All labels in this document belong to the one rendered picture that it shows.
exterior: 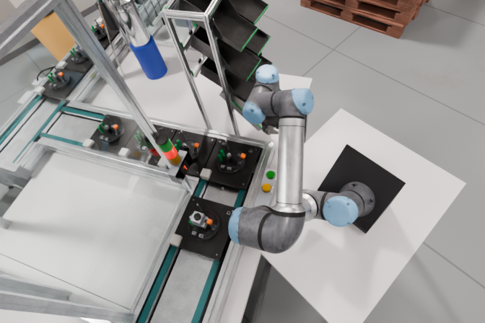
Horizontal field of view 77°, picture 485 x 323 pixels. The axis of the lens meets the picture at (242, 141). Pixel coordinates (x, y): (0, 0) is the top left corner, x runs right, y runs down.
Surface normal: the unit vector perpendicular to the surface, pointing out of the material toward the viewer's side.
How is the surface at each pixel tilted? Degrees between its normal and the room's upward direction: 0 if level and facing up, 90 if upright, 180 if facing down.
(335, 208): 44
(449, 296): 0
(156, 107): 0
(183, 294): 0
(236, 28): 25
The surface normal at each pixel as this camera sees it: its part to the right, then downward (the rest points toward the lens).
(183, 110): -0.14, -0.54
